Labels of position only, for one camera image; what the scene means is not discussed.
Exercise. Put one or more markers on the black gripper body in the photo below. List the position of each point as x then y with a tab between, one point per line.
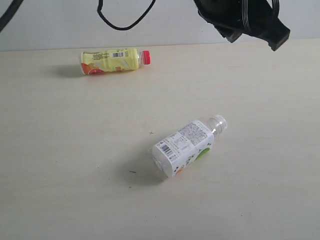
235	13

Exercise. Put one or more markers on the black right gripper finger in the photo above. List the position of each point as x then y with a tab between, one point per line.
231	32

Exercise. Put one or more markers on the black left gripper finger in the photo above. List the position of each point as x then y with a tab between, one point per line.
270	30

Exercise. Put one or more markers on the yellow juice bottle red cap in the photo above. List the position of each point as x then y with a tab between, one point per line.
113	60

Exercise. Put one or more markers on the clear bottle white printed label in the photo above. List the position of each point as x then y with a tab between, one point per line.
180	149

